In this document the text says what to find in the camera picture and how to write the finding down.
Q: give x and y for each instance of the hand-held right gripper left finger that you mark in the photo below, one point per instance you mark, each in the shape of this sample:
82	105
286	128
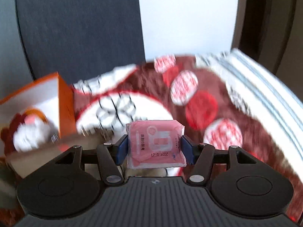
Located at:
122	152

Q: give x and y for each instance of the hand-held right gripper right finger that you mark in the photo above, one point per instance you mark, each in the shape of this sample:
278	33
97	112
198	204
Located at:
187	151

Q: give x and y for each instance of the pink pad packet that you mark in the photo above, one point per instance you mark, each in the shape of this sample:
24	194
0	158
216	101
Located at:
155	144

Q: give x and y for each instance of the orange cardboard box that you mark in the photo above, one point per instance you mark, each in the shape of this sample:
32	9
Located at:
67	113

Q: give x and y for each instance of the white cotton wad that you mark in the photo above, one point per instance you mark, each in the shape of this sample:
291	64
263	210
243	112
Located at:
30	134

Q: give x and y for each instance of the red patterned blanket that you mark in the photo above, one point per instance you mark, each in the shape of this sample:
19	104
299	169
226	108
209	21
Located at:
201	104

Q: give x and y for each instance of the striped bed sheet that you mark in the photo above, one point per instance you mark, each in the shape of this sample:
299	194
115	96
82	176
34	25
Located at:
260	87

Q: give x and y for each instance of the dark grey padded headboard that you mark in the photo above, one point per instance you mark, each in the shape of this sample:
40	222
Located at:
71	28

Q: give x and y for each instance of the dark wooden door frame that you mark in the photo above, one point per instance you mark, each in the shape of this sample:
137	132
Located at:
272	28

